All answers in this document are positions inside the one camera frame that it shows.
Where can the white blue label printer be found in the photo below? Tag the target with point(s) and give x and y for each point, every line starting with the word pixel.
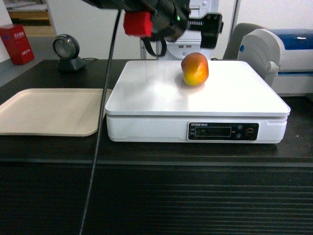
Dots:
pixel 282 57

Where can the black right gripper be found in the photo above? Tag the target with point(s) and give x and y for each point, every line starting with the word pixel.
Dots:
pixel 170 18

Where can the white checkout scale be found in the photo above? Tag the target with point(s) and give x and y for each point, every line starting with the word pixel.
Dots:
pixel 151 102

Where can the red box on floor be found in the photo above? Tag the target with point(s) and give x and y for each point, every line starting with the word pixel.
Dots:
pixel 16 43

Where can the red block on gripper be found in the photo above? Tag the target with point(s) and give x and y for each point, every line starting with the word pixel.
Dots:
pixel 138 24

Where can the white receipt printer terminal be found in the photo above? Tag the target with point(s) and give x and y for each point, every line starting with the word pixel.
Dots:
pixel 190 41

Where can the wooden pallet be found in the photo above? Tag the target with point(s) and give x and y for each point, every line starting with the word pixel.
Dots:
pixel 32 14

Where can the black checkout counter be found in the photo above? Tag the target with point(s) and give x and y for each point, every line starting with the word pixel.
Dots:
pixel 47 188

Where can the black barcode scanner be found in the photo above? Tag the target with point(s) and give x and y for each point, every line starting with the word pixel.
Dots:
pixel 67 48

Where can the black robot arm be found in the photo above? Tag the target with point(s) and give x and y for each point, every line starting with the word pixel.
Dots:
pixel 127 5

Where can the red yellow mango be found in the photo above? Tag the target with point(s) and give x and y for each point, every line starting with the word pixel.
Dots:
pixel 195 69

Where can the white vertical pole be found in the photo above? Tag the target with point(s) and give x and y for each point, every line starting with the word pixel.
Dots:
pixel 143 54

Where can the beige plastic tray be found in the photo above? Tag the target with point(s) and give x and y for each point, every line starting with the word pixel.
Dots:
pixel 51 112

